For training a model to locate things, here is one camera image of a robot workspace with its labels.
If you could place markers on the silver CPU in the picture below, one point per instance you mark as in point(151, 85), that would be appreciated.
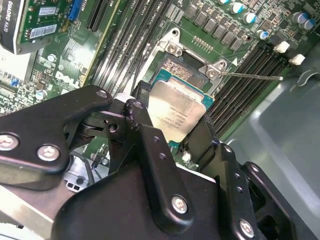
point(175, 110)

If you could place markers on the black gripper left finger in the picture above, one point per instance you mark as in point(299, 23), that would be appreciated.
point(37, 130)

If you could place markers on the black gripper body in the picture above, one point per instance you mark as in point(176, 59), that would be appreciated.
point(112, 212)

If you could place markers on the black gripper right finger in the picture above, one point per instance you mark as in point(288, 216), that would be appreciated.
point(225, 170)

